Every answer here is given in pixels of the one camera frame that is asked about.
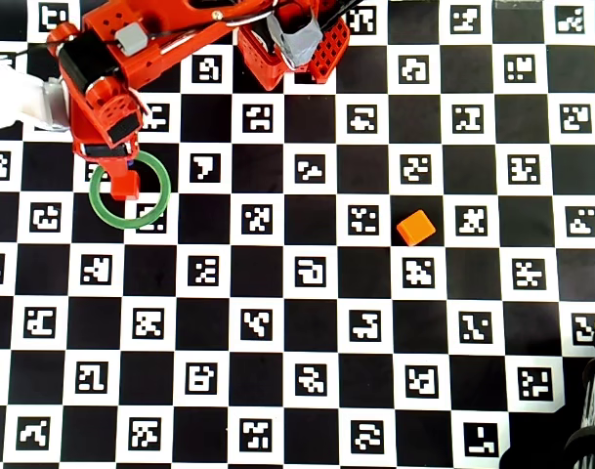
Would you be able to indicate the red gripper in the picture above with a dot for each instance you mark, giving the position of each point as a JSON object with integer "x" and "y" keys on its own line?
{"x": 106, "y": 151}

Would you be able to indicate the red cube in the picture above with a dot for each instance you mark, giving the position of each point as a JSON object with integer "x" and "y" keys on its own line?
{"x": 126, "y": 188}

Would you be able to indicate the red robot arm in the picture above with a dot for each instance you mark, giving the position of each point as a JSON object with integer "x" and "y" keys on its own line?
{"x": 155, "y": 54}

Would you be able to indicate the orange cube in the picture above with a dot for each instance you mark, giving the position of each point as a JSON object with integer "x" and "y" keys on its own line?
{"x": 416, "y": 227}

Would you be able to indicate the black white marker checkerboard mat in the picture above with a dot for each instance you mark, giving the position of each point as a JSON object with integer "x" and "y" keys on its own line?
{"x": 326, "y": 293}

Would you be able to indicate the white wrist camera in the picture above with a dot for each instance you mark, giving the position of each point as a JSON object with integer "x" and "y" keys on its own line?
{"x": 13, "y": 98}

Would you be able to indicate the grey duct tape wad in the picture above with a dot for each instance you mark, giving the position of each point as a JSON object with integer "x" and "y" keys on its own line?
{"x": 297, "y": 41}

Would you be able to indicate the black flexible camera stand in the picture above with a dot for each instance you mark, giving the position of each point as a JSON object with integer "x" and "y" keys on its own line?
{"x": 587, "y": 391}

